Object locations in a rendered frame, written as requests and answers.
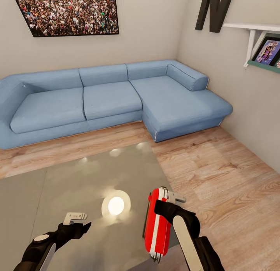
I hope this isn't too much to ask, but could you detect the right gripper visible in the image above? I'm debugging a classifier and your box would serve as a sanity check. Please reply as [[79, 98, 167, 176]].
[[154, 200, 175, 220]]

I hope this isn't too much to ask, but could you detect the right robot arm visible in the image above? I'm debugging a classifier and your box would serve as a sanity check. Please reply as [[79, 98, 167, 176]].
[[154, 191, 224, 271]]

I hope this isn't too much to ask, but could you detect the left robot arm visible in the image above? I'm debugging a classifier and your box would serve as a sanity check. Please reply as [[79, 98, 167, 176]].
[[13, 212, 92, 271]]

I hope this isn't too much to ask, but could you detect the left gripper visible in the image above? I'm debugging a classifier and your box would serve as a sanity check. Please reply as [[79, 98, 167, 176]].
[[58, 222, 92, 245]]

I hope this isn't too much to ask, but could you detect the radio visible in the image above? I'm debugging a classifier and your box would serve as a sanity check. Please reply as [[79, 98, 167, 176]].
[[142, 187, 171, 262]]

